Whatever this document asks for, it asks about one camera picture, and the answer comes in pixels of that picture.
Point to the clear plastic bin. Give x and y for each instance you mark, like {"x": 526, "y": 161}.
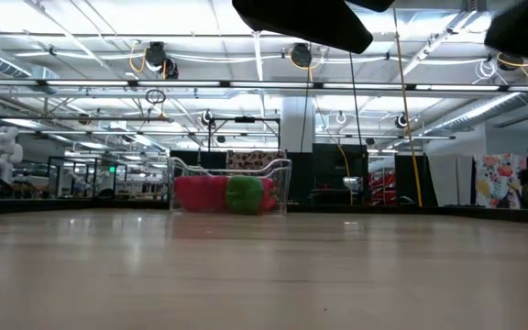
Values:
{"x": 283, "y": 176}

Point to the small black ceiling reel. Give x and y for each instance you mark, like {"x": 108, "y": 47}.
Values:
{"x": 206, "y": 118}
{"x": 400, "y": 121}

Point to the white square pillar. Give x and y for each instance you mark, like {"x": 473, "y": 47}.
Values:
{"x": 293, "y": 124}

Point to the red striped background object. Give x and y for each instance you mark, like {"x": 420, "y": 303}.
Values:
{"x": 383, "y": 188}

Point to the large red toy bell pepper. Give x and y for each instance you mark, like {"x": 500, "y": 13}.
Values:
{"x": 269, "y": 192}

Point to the long ceiling light bar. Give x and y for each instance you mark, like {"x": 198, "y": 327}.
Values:
{"x": 85, "y": 84}

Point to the small red toy bell pepper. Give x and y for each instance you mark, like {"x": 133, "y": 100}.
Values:
{"x": 190, "y": 194}

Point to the black overhead gantry frame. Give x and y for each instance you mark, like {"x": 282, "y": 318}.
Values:
{"x": 245, "y": 119}

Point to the black partition panel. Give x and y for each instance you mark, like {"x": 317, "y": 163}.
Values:
{"x": 405, "y": 183}
{"x": 328, "y": 165}

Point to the bright floral patterned curtain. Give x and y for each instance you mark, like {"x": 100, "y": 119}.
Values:
{"x": 500, "y": 181}

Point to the green toy bell pepper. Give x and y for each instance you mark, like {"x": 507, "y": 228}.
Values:
{"x": 244, "y": 194}

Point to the white curtain panel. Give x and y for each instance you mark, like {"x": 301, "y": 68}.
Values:
{"x": 449, "y": 179}

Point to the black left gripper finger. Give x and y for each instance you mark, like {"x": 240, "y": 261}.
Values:
{"x": 374, "y": 3}
{"x": 310, "y": 20}

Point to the dark floral patterned cloth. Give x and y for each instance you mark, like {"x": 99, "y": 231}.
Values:
{"x": 250, "y": 160}

